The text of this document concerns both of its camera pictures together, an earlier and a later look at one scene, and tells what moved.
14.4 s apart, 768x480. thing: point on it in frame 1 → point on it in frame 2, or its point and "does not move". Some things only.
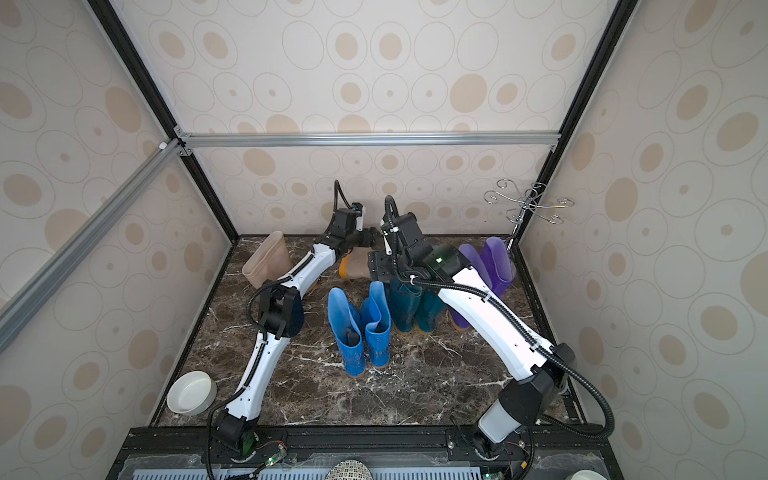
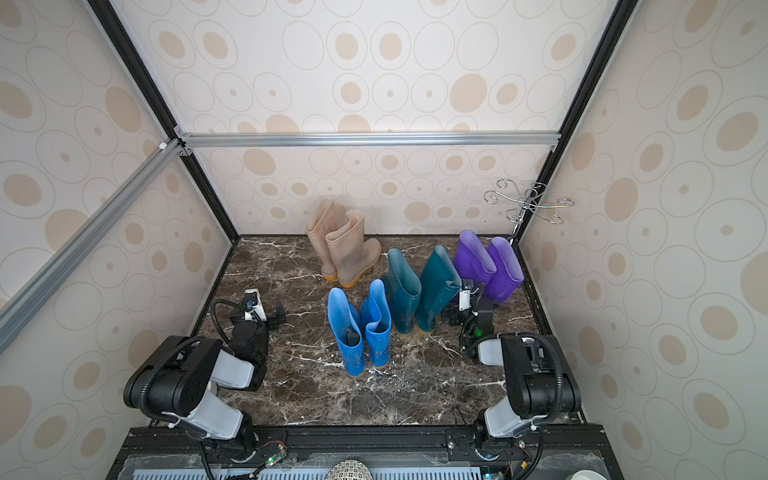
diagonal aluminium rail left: (16, 310) does not move
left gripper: (367, 236) → (274, 324)
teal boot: (404, 300) does not move
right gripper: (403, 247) → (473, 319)
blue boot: (377, 326) does not move
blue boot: (345, 323) does not move
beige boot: (356, 263) does not move
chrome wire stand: (526, 202) does not move
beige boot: (271, 260) → (329, 217)
